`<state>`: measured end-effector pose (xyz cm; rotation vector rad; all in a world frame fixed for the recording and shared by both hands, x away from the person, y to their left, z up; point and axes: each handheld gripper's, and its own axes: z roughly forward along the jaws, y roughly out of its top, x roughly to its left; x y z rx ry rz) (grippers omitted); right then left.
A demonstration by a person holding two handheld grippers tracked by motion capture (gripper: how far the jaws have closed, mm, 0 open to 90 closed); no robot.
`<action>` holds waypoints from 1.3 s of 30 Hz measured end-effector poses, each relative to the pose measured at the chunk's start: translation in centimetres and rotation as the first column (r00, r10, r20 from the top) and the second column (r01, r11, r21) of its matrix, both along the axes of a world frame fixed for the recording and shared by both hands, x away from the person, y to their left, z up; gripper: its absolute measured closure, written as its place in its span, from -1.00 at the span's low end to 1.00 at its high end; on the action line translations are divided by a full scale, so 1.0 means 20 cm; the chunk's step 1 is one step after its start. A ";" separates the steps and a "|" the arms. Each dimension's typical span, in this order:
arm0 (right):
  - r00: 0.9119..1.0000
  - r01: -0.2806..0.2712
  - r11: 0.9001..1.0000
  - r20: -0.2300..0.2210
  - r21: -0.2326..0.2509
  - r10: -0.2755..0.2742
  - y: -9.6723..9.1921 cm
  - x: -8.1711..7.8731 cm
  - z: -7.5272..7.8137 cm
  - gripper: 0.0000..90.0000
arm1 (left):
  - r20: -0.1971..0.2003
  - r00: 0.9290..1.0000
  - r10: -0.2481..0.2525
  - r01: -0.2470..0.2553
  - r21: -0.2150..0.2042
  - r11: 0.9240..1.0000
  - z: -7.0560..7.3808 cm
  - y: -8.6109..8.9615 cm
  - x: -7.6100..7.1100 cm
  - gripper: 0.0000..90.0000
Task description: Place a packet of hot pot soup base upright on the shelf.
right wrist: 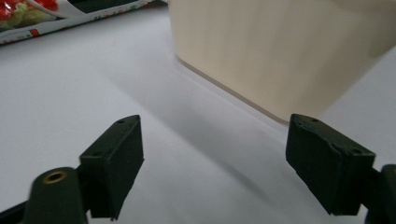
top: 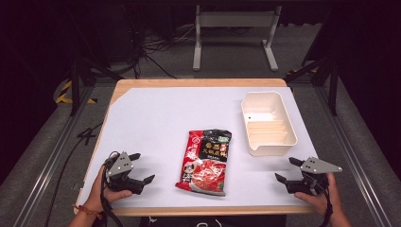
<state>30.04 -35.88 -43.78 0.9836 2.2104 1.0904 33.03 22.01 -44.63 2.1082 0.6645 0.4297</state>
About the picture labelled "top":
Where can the red and black food packet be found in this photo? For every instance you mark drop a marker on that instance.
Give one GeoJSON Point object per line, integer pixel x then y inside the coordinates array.
{"type": "Point", "coordinates": [205, 164]}

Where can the white table sheet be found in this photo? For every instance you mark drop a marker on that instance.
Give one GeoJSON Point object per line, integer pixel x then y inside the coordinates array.
{"type": "Point", "coordinates": [157, 126]}

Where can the person's black clothing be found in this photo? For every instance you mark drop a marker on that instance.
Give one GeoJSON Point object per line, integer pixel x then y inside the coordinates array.
{"type": "Point", "coordinates": [214, 222]}

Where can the yellow and black floor tape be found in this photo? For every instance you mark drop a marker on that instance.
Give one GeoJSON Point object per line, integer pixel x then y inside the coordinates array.
{"type": "Point", "coordinates": [63, 94]}

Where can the white plastic bin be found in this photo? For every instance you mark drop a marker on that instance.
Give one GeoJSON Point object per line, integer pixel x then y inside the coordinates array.
{"type": "Point", "coordinates": [268, 126]}

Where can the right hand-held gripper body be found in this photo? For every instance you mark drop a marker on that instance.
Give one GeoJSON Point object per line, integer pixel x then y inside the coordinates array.
{"type": "Point", "coordinates": [315, 168]}

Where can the grey metal table frame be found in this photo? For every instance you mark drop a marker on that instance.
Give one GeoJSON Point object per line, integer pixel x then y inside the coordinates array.
{"type": "Point", "coordinates": [235, 20]}

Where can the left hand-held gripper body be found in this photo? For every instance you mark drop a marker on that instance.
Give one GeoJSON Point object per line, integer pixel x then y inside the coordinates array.
{"type": "Point", "coordinates": [120, 166]}

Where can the black metal stand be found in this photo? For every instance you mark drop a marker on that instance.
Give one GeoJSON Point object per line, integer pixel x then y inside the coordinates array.
{"type": "Point", "coordinates": [332, 85]}
{"type": "Point", "coordinates": [75, 85]}

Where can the person's left hand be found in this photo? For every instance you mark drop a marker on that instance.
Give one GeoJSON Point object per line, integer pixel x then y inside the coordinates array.
{"type": "Point", "coordinates": [98, 195]}

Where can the aluminium floor rail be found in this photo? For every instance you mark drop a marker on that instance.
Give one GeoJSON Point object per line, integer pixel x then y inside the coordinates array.
{"type": "Point", "coordinates": [44, 170]}
{"type": "Point", "coordinates": [356, 170]}

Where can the person's right hand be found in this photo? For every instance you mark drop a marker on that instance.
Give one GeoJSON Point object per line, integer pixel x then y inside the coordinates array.
{"type": "Point", "coordinates": [324, 199]}

